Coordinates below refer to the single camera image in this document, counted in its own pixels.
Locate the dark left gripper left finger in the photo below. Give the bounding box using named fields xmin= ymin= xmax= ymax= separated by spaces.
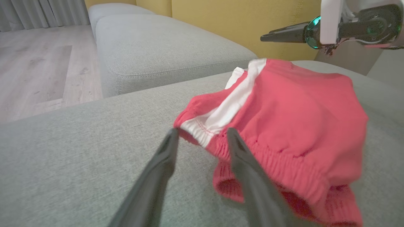
xmin=107 ymin=128 xmax=180 ymax=227

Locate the grey sofa seat module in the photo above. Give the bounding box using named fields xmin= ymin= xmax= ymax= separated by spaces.
xmin=88 ymin=3 xmax=155 ymax=41
xmin=95 ymin=14 xmax=258 ymax=98

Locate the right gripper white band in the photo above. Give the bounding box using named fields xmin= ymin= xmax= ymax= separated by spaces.
xmin=260 ymin=0 xmax=344 ymax=51

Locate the yellow sofa back cushion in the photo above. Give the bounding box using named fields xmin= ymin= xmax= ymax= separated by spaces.
xmin=171 ymin=0 xmax=322 ymax=61
xmin=136 ymin=0 xmax=173 ymax=18

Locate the large grey sofa seat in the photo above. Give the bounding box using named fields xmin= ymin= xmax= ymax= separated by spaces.
xmin=0 ymin=60 xmax=404 ymax=227

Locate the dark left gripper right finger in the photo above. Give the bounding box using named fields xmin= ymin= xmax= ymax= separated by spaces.
xmin=227 ymin=127 xmax=303 ymax=227

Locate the grey pleated curtain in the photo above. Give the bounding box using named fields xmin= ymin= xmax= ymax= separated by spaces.
xmin=0 ymin=0 xmax=90 ymax=32

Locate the red shorts white trim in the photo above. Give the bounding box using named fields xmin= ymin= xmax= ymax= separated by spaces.
xmin=173 ymin=58 xmax=369 ymax=227

